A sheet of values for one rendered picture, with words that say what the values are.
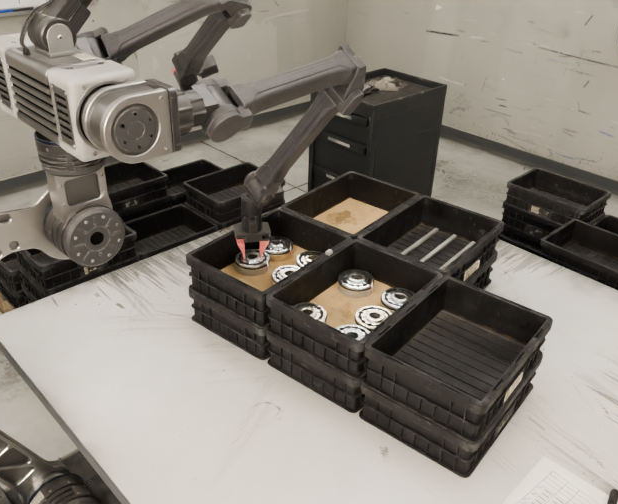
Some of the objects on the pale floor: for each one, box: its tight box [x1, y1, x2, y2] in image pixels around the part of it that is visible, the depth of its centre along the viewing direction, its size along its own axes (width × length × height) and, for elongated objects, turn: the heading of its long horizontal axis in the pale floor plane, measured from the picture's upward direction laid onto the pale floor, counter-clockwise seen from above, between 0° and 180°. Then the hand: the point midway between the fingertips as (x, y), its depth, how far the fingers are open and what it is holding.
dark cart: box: [308, 68, 447, 197], centre depth 358 cm, size 60×45×90 cm
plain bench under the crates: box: [0, 207, 618, 504], centre depth 199 cm, size 160×160×70 cm
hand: (252, 255), depth 185 cm, fingers open, 5 cm apart
